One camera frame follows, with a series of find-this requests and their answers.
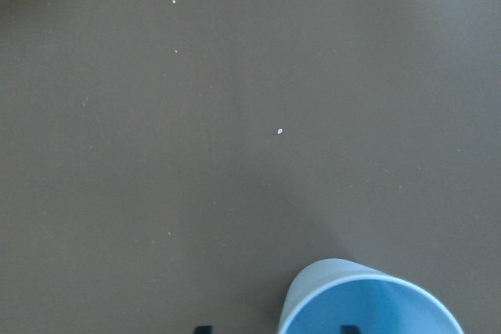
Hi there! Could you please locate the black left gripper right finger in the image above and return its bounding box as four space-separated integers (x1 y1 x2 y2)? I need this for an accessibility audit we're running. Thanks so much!
340 325 360 334

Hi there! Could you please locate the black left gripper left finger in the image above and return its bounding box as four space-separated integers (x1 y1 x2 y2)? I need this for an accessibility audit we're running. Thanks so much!
194 325 213 334

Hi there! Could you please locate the blue plastic cup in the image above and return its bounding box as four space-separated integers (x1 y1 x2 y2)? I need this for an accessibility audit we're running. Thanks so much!
277 258 463 333

